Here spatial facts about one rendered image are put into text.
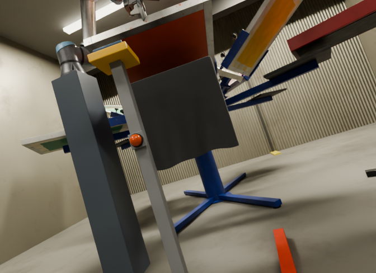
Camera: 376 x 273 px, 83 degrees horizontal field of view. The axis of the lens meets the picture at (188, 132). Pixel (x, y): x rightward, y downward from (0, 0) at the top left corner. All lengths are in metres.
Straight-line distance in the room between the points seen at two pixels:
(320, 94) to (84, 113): 4.48
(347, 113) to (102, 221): 4.71
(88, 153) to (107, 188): 0.22
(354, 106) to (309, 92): 0.83
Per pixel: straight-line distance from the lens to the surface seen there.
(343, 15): 1.81
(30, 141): 1.82
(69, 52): 1.53
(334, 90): 5.14
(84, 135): 1.32
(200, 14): 1.09
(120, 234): 1.30
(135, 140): 0.66
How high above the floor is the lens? 0.57
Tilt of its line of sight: 5 degrees up
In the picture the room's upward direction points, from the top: 18 degrees counter-clockwise
